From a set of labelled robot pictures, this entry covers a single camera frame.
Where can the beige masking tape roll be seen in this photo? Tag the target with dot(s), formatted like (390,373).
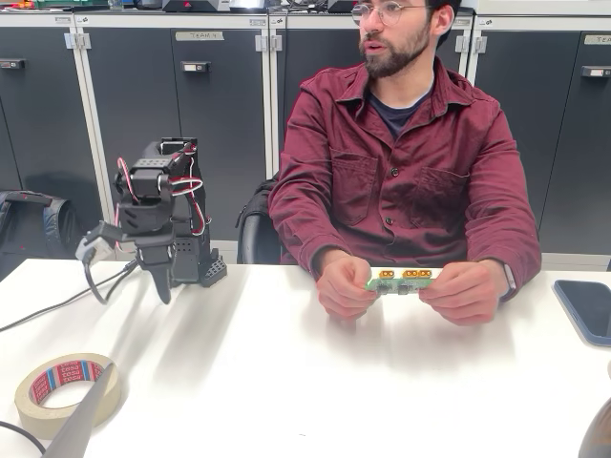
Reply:
(35,415)

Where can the dark grey cabinet door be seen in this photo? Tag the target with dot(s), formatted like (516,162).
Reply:
(582,167)
(133,105)
(224,119)
(315,52)
(43,119)
(525,119)

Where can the bearded man maroon shirt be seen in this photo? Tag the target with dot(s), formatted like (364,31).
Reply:
(406,167)

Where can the man's left forearm maroon sleeve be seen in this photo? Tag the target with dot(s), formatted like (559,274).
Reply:
(515,238)

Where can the round metal eyeglasses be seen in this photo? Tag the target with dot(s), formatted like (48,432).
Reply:
(389,12)

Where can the man's right hand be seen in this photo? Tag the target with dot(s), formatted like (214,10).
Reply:
(341,286)

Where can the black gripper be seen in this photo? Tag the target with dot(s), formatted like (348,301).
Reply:
(152,254)

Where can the green circuit board yellow connectors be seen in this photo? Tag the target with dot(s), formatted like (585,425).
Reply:
(401,285)

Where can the black chair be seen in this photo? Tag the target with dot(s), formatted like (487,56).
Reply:
(260,234)

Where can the dark rounded object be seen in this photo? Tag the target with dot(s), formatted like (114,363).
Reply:
(599,434)

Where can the man's left hand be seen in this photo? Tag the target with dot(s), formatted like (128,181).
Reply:
(468,293)

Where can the dark blue smartphone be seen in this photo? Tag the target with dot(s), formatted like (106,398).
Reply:
(587,310)

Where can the grey wristwatch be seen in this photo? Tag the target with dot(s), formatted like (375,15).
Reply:
(510,281)

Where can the man's right forearm maroon sleeve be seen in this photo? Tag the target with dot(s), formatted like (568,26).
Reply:
(305,229)

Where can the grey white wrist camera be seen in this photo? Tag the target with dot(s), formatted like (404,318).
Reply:
(98,241)

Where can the dark backpack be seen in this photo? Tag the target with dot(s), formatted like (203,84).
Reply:
(38,234)

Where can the clear glass jar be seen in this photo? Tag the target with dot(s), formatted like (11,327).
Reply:
(115,4)

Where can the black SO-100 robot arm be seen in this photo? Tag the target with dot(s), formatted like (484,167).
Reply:
(186,257)

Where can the team label tape strip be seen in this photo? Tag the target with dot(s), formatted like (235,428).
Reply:
(199,35)
(599,39)

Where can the black device red logo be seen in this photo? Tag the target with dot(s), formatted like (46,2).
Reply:
(341,5)
(195,5)

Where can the light grey cabinet frame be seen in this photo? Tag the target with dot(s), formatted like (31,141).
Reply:
(176,20)

